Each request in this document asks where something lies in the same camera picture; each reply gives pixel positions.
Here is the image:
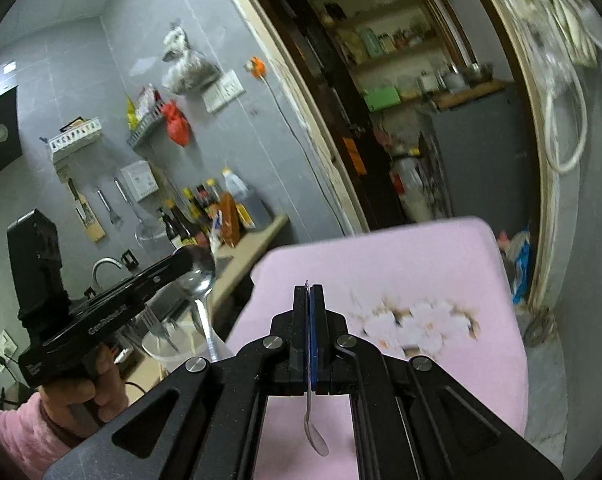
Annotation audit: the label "white wall outlet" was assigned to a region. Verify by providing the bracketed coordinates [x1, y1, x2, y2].
[0, 330, 18, 372]

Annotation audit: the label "clear bag of dried goods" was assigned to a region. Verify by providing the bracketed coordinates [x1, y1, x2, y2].
[161, 27, 222, 95]

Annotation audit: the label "metal mesh strainer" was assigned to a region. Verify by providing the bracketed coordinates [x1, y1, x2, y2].
[115, 178, 168, 247]

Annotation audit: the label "pink floral tablecloth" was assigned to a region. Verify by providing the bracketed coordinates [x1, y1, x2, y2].
[226, 216, 532, 480]

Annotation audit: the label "orange sauce packet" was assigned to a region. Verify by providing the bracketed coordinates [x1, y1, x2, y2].
[216, 194, 242, 247]

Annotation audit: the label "clear plastic container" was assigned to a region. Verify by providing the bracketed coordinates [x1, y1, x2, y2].
[141, 317, 234, 376]

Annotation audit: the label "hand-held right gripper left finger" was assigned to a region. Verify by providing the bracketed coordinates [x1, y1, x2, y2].
[43, 285, 312, 480]

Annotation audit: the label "person's left hand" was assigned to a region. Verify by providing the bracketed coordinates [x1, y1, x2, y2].
[37, 342, 129, 442]

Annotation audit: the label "metal pots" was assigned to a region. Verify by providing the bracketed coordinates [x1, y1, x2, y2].
[421, 62, 496, 93]

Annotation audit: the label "clear plastic jug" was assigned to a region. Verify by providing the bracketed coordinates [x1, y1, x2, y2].
[391, 157, 432, 224]

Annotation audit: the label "dark bottle with yellow label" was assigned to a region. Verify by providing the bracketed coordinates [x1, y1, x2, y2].
[181, 187, 205, 238]

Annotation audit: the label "metal faucet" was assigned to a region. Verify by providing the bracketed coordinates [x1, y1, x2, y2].
[92, 257, 132, 287]

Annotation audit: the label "wooden cutting board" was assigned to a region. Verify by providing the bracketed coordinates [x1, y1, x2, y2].
[433, 80, 512, 111]

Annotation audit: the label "grey wall shelf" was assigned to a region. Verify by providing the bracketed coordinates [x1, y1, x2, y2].
[126, 110, 178, 151]

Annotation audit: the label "white wall switch panel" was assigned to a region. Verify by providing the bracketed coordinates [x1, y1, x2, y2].
[202, 70, 246, 113]

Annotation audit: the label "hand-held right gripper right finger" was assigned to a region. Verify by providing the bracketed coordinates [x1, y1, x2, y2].
[310, 285, 564, 480]

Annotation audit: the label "white hose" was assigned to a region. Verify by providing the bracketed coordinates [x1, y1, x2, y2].
[518, 0, 602, 174]

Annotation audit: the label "clear hanging plastic bag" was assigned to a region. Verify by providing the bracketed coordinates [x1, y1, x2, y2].
[530, 10, 582, 98]

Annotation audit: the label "person's left forearm pink sleeve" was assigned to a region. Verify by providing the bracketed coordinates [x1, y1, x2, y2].
[0, 390, 89, 480]

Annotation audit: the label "wooden knife holder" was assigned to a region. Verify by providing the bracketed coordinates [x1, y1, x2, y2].
[66, 177, 106, 244]

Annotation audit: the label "thin grey cable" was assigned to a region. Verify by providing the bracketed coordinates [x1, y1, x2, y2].
[265, 76, 348, 237]

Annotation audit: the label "blue and white bag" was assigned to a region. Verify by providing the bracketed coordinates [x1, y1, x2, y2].
[498, 230, 535, 307]

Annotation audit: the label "green box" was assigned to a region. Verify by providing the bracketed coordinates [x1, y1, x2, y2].
[363, 86, 400, 112]

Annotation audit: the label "wooden door frame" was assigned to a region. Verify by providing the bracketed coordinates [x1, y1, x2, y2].
[211, 0, 552, 311]

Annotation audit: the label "wooden shelf unit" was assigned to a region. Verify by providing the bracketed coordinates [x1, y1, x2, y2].
[301, 0, 482, 106]

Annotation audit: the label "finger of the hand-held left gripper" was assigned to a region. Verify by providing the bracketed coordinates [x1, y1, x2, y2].
[130, 246, 198, 311]

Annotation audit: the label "dark bottle with white label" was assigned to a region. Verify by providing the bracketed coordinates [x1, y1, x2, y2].
[158, 200, 194, 256]

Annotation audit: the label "large metal spoon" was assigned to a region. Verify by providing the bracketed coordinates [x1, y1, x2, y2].
[173, 245, 220, 363]

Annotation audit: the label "hanging metal spatula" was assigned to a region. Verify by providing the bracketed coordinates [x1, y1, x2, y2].
[97, 188, 124, 229]

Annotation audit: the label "metal fork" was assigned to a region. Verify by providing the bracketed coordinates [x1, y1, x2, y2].
[143, 305, 182, 356]

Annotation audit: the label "red plastic bag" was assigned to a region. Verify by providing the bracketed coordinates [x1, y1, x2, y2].
[161, 100, 192, 148]

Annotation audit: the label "large jug of dark liquid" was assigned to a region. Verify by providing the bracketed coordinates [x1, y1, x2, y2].
[222, 167, 272, 231]

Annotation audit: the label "grey cabinet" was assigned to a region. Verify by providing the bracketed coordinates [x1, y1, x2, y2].
[421, 80, 532, 226]

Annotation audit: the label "white wall shelf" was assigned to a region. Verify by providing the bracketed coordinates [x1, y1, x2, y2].
[40, 116, 104, 163]

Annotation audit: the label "white wall box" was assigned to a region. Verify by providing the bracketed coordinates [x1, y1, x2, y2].
[120, 160, 159, 203]

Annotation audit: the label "small metal spoon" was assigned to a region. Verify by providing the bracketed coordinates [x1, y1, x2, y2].
[303, 280, 330, 457]

